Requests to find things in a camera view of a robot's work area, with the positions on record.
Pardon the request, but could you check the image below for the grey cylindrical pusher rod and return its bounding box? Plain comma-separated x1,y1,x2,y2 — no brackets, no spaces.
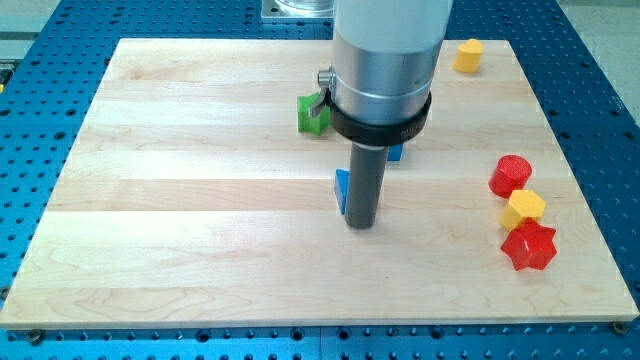
345,142,389,229

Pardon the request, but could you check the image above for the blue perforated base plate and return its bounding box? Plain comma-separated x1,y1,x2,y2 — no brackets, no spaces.
1,1,639,359

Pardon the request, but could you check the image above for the yellow heart block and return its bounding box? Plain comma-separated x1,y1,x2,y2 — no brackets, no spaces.
453,38,483,74

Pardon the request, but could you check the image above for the yellow hexagon block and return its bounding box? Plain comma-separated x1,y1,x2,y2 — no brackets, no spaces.
499,190,546,231

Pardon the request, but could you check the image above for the blue cube block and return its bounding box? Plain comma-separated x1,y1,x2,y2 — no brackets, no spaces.
387,144,404,162

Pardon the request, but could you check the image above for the light wooden board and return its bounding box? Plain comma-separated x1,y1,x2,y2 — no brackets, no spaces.
1,39,638,330

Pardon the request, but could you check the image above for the blue triangle block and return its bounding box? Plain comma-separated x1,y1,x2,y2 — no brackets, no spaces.
334,168,350,215

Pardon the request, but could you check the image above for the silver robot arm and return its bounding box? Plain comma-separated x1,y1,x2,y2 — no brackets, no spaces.
332,0,453,126

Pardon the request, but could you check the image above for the green block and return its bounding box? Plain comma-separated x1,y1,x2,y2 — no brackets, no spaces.
297,93,330,136

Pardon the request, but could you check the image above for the red star block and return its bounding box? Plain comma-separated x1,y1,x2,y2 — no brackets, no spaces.
501,218,557,271

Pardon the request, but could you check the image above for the red cylinder block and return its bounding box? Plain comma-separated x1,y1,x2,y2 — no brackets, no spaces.
488,154,533,199

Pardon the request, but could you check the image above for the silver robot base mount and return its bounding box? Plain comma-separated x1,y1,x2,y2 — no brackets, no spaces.
261,0,334,22

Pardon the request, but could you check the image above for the black clamp ring with lever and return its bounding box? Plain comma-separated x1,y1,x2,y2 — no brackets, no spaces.
308,67,433,148

